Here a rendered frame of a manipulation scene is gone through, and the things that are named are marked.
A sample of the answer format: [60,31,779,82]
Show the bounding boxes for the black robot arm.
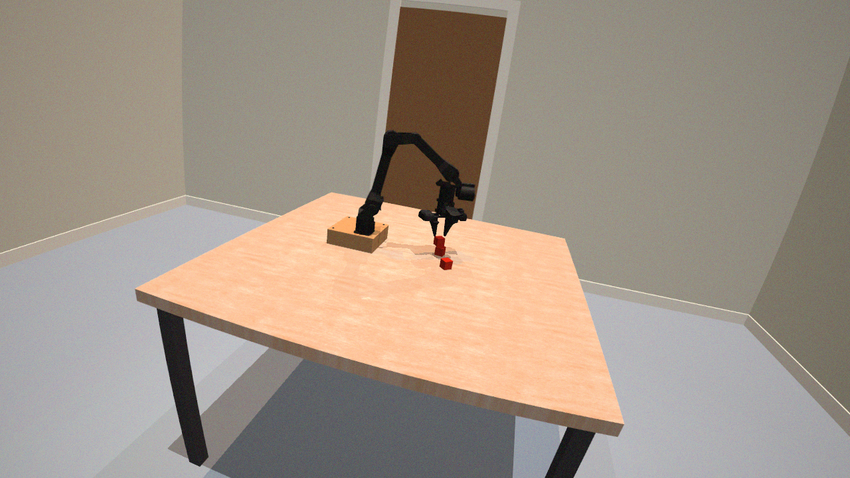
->
[354,130,475,236]

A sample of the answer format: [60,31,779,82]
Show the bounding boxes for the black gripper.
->
[418,197,467,236]

